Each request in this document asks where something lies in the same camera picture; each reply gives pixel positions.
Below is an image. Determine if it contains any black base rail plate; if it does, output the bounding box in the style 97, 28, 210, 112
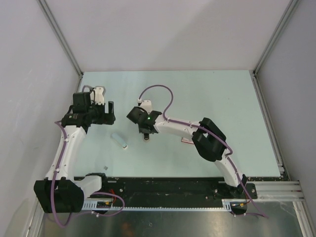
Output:
95, 177, 258, 209

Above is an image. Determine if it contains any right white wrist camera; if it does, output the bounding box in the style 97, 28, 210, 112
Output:
137, 99, 153, 114

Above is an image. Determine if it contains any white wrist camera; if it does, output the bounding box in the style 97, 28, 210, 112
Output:
137, 99, 153, 114
90, 86, 106, 106

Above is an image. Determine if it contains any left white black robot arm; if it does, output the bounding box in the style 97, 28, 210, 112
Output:
34, 86, 116, 213

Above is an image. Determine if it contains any light blue stapler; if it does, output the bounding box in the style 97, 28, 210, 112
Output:
111, 133, 128, 150

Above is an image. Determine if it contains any white slotted cable duct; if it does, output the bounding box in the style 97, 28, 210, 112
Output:
81, 198, 234, 213

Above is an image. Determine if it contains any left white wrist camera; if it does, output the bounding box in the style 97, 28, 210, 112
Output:
90, 86, 106, 106

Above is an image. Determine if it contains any beige black stapler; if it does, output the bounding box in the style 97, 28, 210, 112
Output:
143, 133, 150, 142

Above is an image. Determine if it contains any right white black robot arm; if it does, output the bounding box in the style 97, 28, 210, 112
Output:
126, 106, 247, 198

